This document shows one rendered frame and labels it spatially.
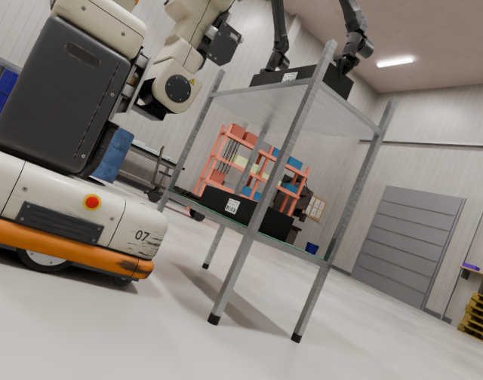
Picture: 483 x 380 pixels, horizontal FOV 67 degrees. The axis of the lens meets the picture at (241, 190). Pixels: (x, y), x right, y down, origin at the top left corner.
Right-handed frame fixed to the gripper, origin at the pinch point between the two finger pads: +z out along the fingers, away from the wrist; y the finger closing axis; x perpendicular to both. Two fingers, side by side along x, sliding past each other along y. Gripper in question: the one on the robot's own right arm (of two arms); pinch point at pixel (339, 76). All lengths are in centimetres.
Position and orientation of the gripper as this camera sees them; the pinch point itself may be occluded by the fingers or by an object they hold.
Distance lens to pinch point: 169.3
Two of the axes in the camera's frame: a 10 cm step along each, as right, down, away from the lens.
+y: -5.4, -1.6, 8.3
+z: -3.7, 9.3, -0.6
